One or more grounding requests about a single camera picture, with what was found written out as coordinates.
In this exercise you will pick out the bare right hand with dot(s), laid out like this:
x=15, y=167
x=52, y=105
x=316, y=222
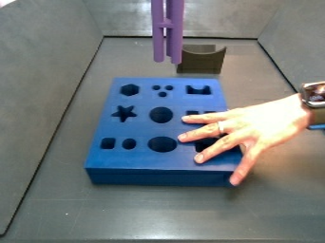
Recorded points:
x=257, y=127

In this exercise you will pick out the purple three prong object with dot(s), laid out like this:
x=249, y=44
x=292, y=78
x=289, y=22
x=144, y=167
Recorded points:
x=167, y=14

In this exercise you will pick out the black smart watch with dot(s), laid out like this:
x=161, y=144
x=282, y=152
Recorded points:
x=313, y=99

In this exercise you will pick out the dark grey curved block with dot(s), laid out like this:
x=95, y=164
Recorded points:
x=201, y=59

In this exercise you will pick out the blue foam shape board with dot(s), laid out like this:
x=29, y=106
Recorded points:
x=135, y=150

